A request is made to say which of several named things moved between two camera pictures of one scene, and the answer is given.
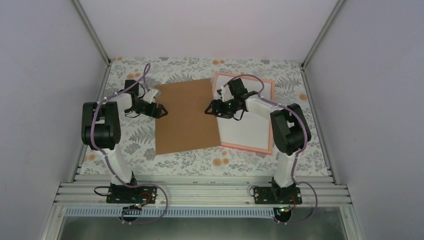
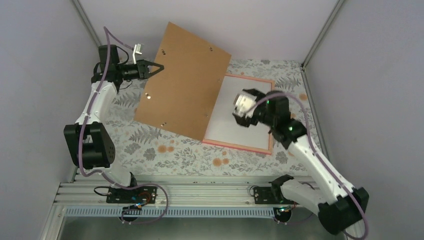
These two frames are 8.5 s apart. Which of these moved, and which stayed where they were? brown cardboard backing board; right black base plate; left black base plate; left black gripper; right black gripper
Moved: left black gripper; right black gripper; brown cardboard backing board
Stayed: left black base plate; right black base plate
